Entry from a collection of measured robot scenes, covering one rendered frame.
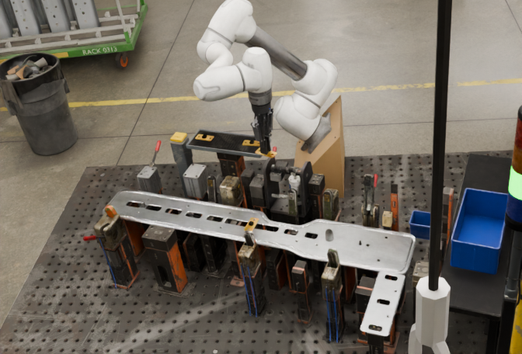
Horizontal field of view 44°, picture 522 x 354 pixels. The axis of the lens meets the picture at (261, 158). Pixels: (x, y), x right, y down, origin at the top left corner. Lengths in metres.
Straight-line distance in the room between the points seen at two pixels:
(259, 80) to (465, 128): 2.91
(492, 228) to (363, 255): 0.50
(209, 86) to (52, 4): 4.63
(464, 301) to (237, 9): 1.50
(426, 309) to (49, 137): 5.08
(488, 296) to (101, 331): 1.56
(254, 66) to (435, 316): 2.00
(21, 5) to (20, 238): 2.89
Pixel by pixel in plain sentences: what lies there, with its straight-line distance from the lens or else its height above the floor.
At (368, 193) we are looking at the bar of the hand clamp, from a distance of 2.63.
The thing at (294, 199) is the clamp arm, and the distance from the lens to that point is 2.74.
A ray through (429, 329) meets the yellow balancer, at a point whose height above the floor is 2.50.
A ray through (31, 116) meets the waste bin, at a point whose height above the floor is 0.39.
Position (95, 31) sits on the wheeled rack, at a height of 0.29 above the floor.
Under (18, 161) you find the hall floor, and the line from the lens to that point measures 5.57.
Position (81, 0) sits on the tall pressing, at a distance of 6.72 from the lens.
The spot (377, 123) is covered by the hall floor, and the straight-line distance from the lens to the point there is 5.10.
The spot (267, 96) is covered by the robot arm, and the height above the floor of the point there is 1.59.
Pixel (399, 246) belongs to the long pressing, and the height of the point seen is 1.00.
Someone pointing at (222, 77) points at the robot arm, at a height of 1.72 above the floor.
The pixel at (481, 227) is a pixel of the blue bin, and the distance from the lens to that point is 2.65.
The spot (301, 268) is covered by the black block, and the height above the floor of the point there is 0.99.
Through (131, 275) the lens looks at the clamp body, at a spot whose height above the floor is 0.74.
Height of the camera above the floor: 2.80
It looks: 35 degrees down
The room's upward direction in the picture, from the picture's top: 9 degrees counter-clockwise
